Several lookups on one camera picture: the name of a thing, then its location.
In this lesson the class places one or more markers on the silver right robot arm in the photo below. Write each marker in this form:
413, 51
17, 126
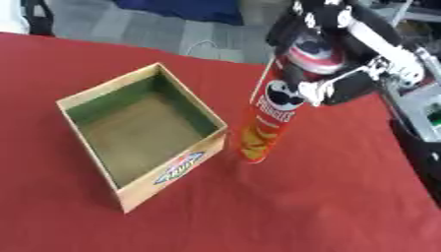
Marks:
422, 111

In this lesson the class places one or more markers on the red snack can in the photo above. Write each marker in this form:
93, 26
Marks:
270, 111

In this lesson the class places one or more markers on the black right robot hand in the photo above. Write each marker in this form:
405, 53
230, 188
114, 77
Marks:
330, 19

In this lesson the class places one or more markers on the black chair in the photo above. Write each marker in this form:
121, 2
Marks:
37, 16

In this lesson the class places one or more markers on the tan cardboard box green inside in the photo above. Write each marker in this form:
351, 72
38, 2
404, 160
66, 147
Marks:
143, 131

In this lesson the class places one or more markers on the blue cloth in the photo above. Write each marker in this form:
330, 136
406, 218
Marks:
183, 10

